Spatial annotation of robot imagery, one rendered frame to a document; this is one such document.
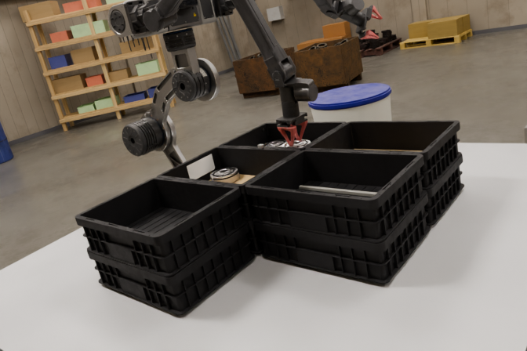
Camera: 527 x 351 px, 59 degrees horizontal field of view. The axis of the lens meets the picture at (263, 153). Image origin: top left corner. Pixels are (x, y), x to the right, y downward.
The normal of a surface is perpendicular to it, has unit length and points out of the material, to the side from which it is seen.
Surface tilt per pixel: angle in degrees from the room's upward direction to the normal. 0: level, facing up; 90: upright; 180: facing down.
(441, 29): 90
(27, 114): 90
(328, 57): 90
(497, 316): 0
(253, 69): 90
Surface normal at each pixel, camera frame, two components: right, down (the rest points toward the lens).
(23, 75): 0.77, 0.03
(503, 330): -0.20, -0.94
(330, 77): -0.44, 0.35
